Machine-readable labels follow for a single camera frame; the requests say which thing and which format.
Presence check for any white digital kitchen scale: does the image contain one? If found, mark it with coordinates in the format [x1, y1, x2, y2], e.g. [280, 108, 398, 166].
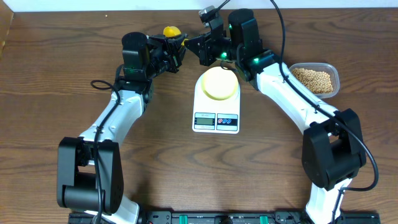
[192, 74, 241, 134]

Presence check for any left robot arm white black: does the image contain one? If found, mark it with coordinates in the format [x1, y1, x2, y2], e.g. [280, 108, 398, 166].
[57, 32, 187, 223]

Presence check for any clear plastic container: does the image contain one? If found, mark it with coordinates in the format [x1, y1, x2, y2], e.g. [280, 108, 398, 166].
[289, 62, 340, 98]

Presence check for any yellow plastic bowl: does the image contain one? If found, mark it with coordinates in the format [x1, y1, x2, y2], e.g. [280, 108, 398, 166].
[201, 67, 239, 101]

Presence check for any pile of soybeans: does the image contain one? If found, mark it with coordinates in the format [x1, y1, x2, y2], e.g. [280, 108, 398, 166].
[292, 68, 333, 94]

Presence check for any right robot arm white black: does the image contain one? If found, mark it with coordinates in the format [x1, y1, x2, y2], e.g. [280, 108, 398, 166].
[185, 6, 366, 223]

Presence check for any yellow scoop spoon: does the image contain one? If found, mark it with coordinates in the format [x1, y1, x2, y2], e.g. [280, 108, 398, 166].
[163, 26, 187, 46]

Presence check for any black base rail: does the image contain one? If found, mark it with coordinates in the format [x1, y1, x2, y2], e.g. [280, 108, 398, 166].
[67, 211, 381, 224]

